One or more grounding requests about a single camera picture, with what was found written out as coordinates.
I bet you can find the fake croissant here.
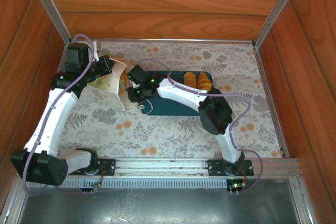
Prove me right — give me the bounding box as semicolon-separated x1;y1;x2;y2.
196;71;213;91
118;73;127;95

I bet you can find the teal plastic tray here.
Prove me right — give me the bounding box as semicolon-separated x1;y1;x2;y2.
140;70;214;116

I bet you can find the white green printed paper bag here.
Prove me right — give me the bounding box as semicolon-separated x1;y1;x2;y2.
85;55;155;116

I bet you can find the ridged round fake bread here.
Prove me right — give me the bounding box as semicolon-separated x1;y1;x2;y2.
183;71;197;89

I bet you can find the floral tablecloth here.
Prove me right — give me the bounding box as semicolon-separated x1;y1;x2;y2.
56;40;286;158

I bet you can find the shiny metal sheet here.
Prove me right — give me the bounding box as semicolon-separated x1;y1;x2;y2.
17;187;302;224

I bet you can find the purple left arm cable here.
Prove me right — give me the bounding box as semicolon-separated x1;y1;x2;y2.
22;34;102;197

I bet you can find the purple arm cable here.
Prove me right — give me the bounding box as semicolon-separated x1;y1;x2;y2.
22;34;102;197
136;58;263;196

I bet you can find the aluminium frame post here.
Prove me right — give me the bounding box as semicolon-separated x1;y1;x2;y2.
25;0;73;48
253;0;307;49

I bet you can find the wide aluminium mounting rail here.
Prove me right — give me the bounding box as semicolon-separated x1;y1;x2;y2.
17;157;301;178

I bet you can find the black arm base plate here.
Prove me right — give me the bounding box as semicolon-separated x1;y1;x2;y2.
67;158;117;177
207;158;255;177

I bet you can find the white slotted cable duct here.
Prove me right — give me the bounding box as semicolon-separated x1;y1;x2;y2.
60;178;229;189

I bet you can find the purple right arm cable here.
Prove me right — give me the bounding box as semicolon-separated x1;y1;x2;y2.
136;58;263;196

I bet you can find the aluminium frame bar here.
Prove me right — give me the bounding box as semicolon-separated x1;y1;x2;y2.
288;178;318;224
0;178;31;224

